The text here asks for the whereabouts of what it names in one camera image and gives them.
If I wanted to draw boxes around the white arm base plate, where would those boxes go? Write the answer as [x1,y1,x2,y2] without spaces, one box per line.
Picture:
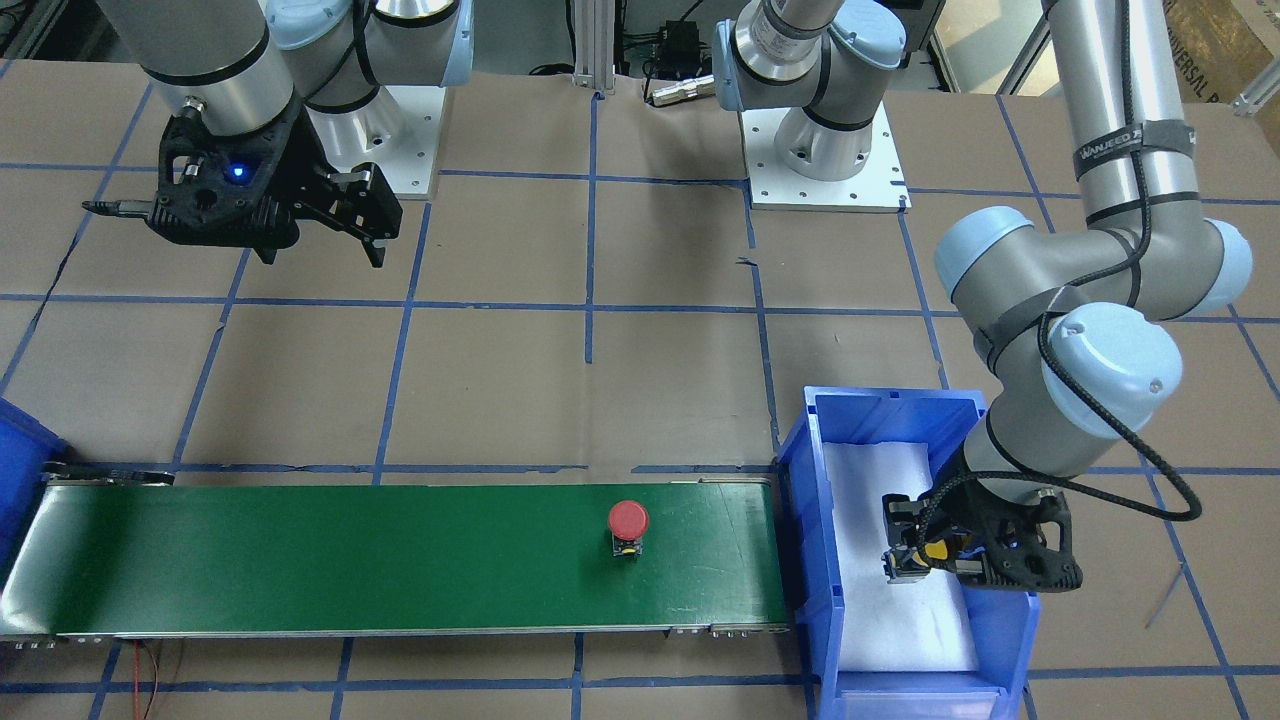
[308,86,448,200]
[739,104,911,213]

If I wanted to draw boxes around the white foam pad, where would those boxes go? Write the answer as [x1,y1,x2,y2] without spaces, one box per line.
[820,439,980,673]

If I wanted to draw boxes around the yellow mushroom push button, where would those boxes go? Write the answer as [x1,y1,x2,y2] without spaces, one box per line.
[884,541,956,584]

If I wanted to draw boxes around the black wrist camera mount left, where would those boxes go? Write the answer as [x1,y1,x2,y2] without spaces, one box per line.
[951,484,1083,593]

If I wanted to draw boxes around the blue plastic bin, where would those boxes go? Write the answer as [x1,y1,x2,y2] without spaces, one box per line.
[778,387,1041,719]
[1,398,67,583]

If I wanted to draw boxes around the red mushroom push button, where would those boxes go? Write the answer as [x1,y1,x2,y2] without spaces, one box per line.
[607,498,650,557]

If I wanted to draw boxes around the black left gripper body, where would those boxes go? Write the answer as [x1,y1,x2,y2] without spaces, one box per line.
[882,486,1083,593]

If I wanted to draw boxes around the aluminium frame post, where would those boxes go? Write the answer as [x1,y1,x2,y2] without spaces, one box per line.
[570,0,620,95]

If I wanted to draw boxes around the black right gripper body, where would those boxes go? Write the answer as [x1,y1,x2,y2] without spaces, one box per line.
[255,120,403,238]

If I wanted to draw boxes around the green conveyor belt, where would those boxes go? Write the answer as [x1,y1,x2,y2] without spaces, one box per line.
[3,480,790,641]

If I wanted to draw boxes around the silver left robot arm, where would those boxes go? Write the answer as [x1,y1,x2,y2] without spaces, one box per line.
[883,1,1253,592]

